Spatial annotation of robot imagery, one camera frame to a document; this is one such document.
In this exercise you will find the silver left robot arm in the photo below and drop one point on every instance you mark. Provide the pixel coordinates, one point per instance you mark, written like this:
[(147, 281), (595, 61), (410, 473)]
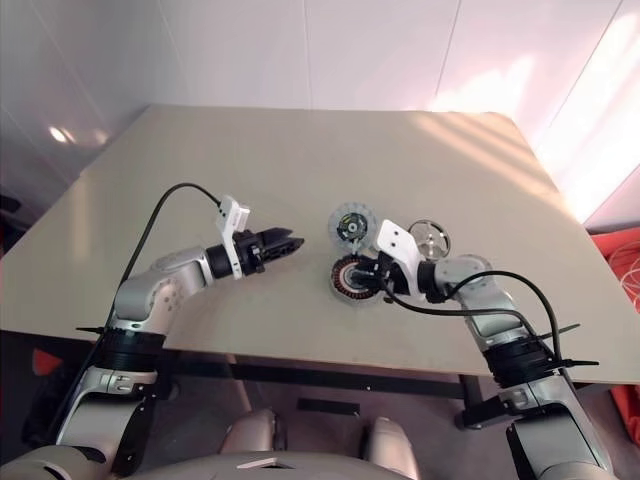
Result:
[(150, 285)]

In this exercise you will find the black floor strip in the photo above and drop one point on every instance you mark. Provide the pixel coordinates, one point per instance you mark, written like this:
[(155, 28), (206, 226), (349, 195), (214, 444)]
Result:
[(330, 406)]

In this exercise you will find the small red fabric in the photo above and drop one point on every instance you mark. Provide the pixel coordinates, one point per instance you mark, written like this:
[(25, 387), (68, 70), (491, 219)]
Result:
[(47, 362)]

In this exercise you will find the grey motor housing copper coils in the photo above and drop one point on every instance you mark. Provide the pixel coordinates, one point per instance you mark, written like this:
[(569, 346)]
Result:
[(341, 280)]

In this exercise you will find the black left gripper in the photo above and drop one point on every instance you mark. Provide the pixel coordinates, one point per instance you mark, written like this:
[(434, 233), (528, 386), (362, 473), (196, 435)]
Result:
[(250, 252)]

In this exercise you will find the red bin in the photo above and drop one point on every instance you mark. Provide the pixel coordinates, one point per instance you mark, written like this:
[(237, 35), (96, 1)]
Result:
[(600, 250)]

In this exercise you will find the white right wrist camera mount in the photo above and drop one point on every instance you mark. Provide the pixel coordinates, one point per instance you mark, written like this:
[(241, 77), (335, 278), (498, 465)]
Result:
[(400, 245)]

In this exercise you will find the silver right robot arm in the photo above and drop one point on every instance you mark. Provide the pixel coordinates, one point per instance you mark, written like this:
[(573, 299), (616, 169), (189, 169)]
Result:
[(480, 295)]

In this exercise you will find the silver robot torso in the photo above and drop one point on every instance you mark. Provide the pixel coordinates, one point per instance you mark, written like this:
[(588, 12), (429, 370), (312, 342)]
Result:
[(310, 465)]

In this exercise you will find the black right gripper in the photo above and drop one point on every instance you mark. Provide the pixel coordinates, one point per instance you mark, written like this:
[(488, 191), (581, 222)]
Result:
[(384, 275)]

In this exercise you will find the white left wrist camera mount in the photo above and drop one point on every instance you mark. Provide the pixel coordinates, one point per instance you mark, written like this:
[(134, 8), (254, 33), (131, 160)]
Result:
[(231, 215)]

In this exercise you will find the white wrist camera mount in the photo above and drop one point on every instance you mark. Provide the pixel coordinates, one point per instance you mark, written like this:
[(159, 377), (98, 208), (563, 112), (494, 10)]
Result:
[(231, 215), (400, 245)]

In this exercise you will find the silver spoked rotor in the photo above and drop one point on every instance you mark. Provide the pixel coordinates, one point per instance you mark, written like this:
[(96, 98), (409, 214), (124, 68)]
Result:
[(429, 235)]

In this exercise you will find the grey motor lid circuit board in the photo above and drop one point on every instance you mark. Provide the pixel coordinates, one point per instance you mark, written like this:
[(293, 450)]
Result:
[(350, 227)]

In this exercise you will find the grey rounded shape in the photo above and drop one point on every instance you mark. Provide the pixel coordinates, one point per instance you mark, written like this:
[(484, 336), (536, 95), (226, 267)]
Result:
[(255, 430), (392, 445)]

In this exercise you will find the black table frame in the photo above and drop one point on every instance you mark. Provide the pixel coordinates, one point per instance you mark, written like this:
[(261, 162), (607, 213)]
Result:
[(350, 377)]

